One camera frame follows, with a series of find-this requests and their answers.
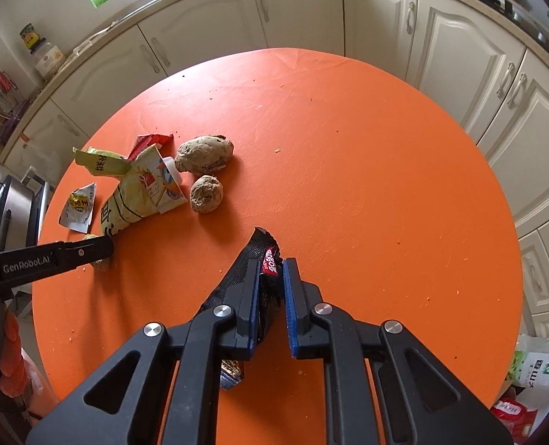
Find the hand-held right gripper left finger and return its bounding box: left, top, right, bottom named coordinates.
left=24, top=257, right=262, bottom=445

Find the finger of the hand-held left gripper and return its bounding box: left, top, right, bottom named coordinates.
left=76, top=235, right=116, bottom=266

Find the silver yellow sachet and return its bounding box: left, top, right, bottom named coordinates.
left=59, top=182, right=98, bottom=233

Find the white orange label jar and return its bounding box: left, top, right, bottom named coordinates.
left=33, top=42, right=66, bottom=82

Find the green lid glass jar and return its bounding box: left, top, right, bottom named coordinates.
left=19, top=23, right=43, bottom=50

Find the round orange table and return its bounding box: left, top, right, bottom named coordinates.
left=1, top=0, right=549, bottom=339

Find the person's left hand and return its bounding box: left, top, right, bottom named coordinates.
left=0, top=308, right=29, bottom=395

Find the red white package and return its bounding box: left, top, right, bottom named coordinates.
left=490, top=396, right=542, bottom=441

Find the black noodle wrapper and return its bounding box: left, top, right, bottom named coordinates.
left=198, top=226, right=288, bottom=392

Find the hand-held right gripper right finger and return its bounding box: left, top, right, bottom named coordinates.
left=281, top=257, right=516, bottom=445

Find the walnut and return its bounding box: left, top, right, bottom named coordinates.
left=190, top=175, right=224, bottom=214

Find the beige countertop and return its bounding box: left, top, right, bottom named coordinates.
left=0, top=0, right=549, bottom=56

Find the white green sack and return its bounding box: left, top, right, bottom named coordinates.
left=506, top=334, right=549, bottom=409

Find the stainless steel appliance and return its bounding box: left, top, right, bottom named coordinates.
left=0, top=174, right=55, bottom=251

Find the red candy wrapper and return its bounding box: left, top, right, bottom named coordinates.
left=128, top=133, right=174, bottom=158

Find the green snack bag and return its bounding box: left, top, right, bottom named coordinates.
left=73, top=146, right=161, bottom=237

